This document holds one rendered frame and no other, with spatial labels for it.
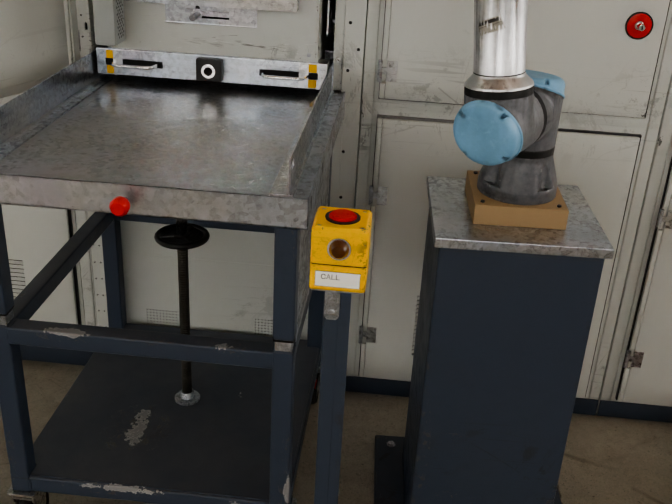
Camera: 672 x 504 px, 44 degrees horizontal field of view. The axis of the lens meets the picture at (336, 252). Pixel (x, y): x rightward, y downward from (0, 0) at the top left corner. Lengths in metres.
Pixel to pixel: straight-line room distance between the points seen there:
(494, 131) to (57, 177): 0.73
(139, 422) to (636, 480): 1.21
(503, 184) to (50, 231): 1.25
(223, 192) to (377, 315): 0.92
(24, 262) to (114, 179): 0.97
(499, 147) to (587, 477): 1.06
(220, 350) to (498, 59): 0.71
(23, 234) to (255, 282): 0.62
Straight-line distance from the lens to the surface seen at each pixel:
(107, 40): 1.96
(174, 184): 1.44
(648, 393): 2.42
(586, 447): 2.33
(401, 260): 2.15
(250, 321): 2.31
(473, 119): 1.43
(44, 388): 2.46
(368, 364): 2.31
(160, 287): 2.32
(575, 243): 1.57
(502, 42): 1.41
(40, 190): 1.51
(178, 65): 2.02
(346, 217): 1.17
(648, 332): 2.32
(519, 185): 1.59
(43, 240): 2.35
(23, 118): 1.75
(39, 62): 2.11
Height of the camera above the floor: 1.37
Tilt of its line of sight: 26 degrees down
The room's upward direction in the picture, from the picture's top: 3 degrees clockwise
